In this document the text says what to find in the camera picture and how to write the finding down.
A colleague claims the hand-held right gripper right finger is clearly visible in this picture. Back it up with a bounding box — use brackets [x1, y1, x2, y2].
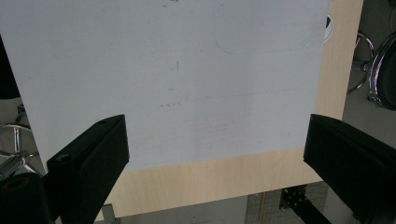
[303, 113, 396, 224]

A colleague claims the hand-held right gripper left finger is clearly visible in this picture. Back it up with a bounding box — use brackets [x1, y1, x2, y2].
[46, 114, 130, 224]

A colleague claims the chrome stool base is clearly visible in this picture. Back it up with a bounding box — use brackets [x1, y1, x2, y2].
[0, 105, 43, 181]

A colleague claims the light wooden table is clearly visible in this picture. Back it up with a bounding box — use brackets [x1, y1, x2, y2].
[94, 0, 364, 222]

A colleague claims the white paper sheet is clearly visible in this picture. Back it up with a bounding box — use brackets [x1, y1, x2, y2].
[0, 0, 332, 173]

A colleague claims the black metal table bracket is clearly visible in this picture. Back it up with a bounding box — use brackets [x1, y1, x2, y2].
[278, 184, 332, 224]

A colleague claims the black stool with chrome ring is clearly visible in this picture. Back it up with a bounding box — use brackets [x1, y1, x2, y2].
[346, 29, 396, 112]

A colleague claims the white round cable grommet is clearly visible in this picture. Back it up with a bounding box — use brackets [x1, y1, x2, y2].
[323, 13, 334, 44]

